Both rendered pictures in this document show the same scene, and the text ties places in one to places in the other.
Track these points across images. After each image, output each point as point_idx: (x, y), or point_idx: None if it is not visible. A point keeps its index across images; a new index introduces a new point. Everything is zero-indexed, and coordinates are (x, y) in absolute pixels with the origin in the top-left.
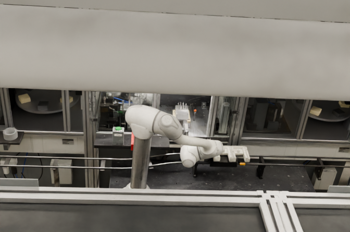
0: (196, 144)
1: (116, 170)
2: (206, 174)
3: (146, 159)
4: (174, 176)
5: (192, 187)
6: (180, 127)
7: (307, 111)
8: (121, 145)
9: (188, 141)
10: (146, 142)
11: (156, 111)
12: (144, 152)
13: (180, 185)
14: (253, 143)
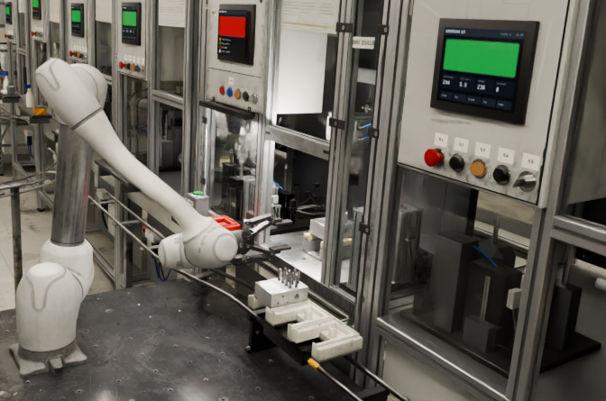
0: (145, 187)
1: (186, 281)
2: (270, 363)
3: (62, 172)
4: (224, 332)
5: (208, 357)
6: (72, 98)
7: (533, 294)
8: None
9: (128, 168)
10: (62, 131)
11: (73, 66)
12: (59, 153)
13: (205, 343)
14: (417, 360)
